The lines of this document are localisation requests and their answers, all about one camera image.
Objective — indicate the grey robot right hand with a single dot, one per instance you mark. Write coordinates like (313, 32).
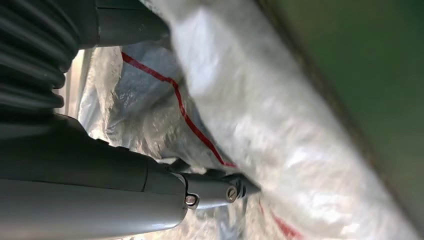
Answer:
(82, 192)

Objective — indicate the green conveyor belt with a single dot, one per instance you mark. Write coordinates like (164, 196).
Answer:
(371, 66)

